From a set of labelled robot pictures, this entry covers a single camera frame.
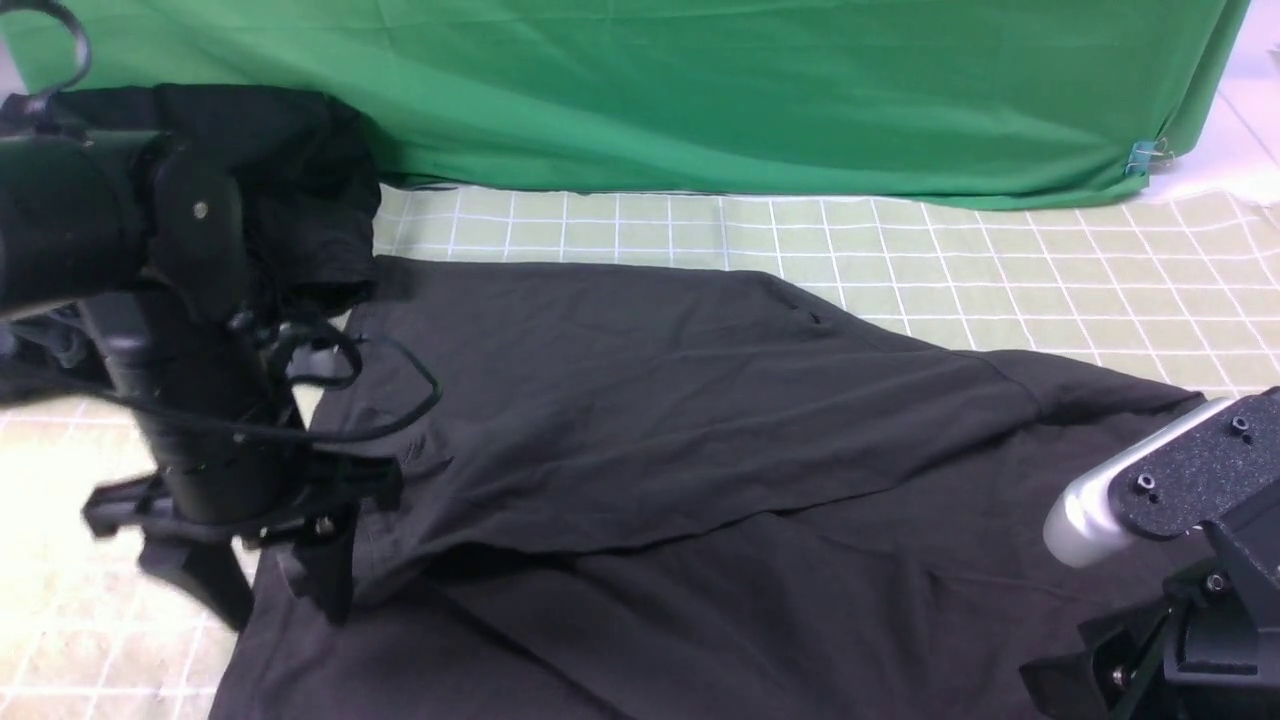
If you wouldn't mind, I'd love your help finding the blue binder clip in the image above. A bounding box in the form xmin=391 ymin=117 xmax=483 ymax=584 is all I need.
xmin=1124 ymin=138 xmax=1176 ymax=177

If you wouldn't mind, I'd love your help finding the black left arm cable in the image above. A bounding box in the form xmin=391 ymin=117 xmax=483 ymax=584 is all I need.
xmin=0 ymin=0 xmax=443 ymax=446

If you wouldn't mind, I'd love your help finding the light green checkered tablecloth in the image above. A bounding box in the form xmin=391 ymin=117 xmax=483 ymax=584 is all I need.
xmin=3 ymin=188 xmax=1277 ymax=719

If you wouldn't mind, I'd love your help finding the green backdrop cloth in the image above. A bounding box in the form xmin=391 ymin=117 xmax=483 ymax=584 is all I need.
xmin=0 ymin=0 xmax=1251 ymax=211

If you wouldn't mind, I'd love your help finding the dark gray long-sleeve shirt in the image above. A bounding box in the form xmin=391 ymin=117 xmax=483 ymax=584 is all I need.
xmin=210 ymin=256 xmax=1201 ymax=719

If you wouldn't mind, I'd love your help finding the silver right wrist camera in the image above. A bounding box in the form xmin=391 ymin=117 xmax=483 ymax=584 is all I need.
xmin=1043 ymin=398 xmax=1230 ymax=569

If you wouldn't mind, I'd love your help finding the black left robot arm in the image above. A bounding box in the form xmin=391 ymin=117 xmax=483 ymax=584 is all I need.
xmin=3 ymin=86 xmax=407 ymax=630

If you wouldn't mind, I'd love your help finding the black crumpled garment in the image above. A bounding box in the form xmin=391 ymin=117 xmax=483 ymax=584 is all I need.
xmin=0 ymin=85 xmax=381 ymax=406

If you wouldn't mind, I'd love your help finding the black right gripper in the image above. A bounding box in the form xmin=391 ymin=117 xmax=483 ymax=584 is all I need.
xmin=1020 ymin=388 xmax=1279 ymax=719

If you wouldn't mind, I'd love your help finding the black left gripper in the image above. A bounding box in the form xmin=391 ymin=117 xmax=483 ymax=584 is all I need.
xmin=82 ymin=455 xmax=403 ymax=633

